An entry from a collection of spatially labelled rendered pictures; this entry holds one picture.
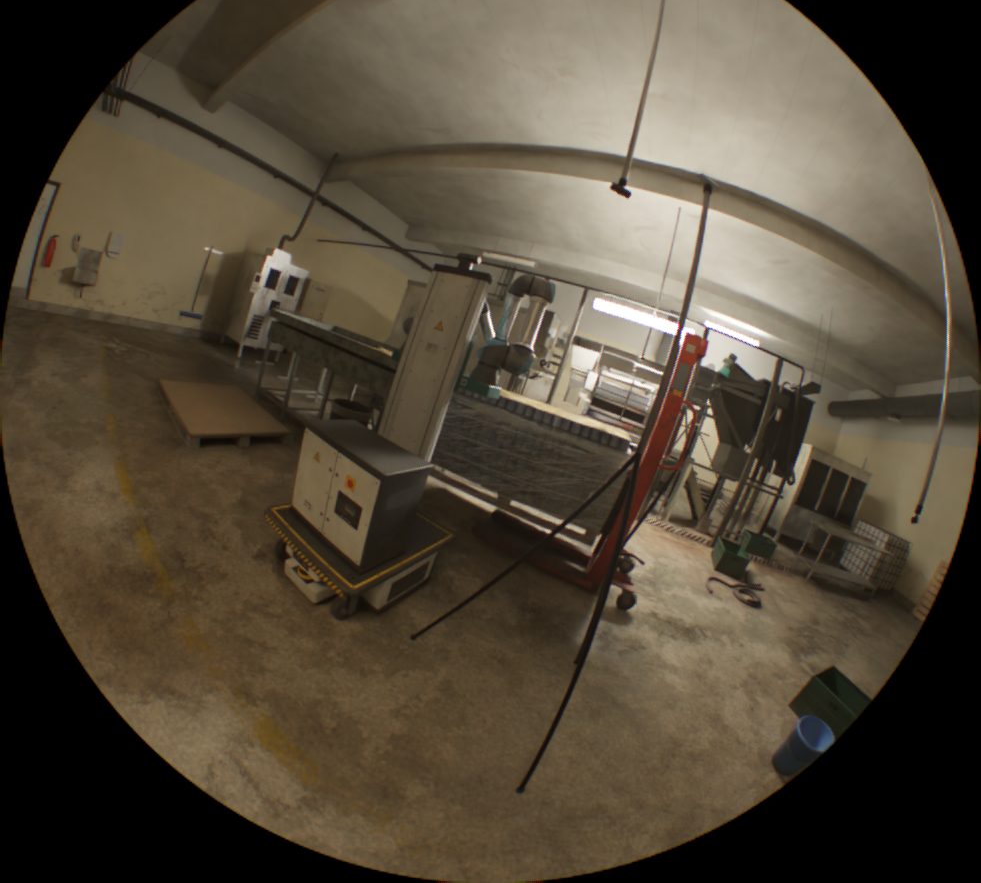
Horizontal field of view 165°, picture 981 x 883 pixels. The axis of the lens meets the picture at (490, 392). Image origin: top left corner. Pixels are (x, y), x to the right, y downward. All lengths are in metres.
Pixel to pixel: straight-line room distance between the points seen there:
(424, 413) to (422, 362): 0.26
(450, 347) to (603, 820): 2.22
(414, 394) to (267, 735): 1.68
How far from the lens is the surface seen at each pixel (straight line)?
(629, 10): 3.83
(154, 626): 1.74
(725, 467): 6.06
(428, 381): 1.72
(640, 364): 5.39
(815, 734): 2.56
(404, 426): 1.80
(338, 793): 1.40
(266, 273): 7.01
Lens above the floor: 1.36
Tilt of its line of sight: 4 degrees down
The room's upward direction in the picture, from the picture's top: 19 degrees clockwise
